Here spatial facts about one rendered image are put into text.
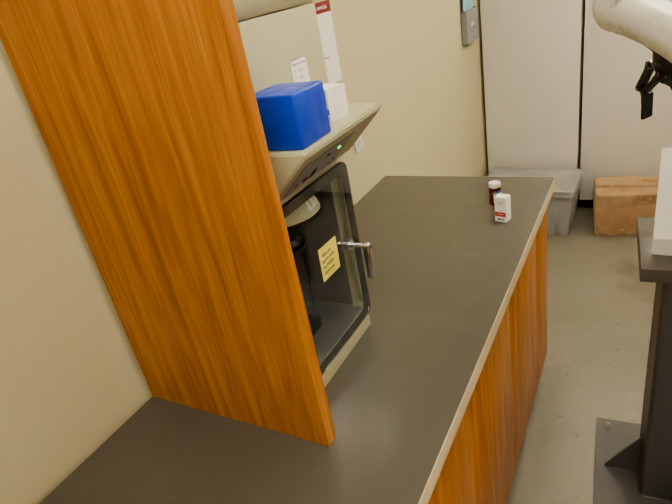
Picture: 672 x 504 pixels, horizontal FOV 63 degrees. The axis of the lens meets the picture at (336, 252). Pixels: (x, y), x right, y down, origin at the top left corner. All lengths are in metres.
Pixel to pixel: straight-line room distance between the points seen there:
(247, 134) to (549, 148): 3.38
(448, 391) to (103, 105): 0.86
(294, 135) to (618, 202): 3.04
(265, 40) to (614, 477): 1.89
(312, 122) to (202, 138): 0.18
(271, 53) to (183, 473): 0.82
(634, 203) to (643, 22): 2.49
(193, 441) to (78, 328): 0.34
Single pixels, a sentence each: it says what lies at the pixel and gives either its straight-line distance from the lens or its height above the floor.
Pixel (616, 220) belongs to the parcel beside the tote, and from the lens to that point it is 3.81.
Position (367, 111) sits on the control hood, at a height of 1.51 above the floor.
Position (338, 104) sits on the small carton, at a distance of 1.05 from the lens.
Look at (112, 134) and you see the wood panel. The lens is 1.02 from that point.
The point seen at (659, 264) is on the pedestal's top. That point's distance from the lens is 1.66.
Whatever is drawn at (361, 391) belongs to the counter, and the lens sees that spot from 1.23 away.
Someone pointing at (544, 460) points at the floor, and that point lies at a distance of 2.34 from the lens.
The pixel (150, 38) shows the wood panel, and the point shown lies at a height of 1.72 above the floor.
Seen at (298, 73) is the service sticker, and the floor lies 1.60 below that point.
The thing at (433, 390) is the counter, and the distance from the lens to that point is 1.21.
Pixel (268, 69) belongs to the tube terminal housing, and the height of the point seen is 1.63.
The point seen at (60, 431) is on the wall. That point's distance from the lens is 1.33.
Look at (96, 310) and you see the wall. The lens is 1.30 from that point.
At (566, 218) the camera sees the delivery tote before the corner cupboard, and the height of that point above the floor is 0.13.
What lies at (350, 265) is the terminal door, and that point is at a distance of 1.26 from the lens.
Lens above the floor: 1.75
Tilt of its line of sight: 27 degrees down
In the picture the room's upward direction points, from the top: 11 degrees counter-clockwise
